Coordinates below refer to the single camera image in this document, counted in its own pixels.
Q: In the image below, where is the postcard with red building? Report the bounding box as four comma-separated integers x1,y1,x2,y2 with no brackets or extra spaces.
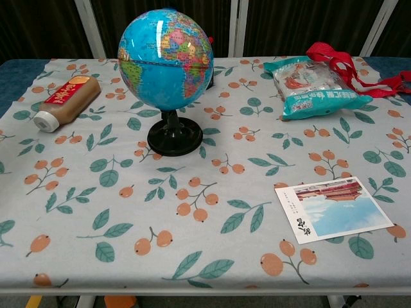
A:
274,176,395,245

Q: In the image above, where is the dark curtain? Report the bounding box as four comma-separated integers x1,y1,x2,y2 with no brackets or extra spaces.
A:
0,0,411,64

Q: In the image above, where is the brown sauce bottle white cap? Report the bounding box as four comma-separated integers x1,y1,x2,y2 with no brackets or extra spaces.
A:
33,74,102,133

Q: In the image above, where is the blue world globe ball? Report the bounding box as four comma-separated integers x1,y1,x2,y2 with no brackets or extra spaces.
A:
118,8,215,112

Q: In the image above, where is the grey table leg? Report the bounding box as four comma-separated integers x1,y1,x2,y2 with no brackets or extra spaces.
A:
326,295,346,308
76,295,96,308

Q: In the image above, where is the white frame post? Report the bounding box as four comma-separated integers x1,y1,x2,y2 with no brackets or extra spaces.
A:
359,0,396,58
228,0,249,58
74,0,107,59

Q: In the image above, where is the fruit and leaf tablecloth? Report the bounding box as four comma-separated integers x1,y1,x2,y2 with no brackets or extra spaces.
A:
0,56,411,289

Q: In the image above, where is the black object with red top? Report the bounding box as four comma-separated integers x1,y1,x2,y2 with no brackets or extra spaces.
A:
205,35,216,90

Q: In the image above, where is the black globe stand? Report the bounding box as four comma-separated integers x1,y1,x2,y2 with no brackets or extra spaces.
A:
146,108,204,157

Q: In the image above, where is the teal snack bag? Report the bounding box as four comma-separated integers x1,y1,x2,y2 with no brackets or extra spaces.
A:
263,56,374,121

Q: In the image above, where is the red fabric strap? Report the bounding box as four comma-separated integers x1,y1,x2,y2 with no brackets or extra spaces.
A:
305,42,411,98

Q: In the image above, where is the orange object under table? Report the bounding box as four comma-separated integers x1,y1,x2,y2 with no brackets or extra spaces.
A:
103,295,138,308

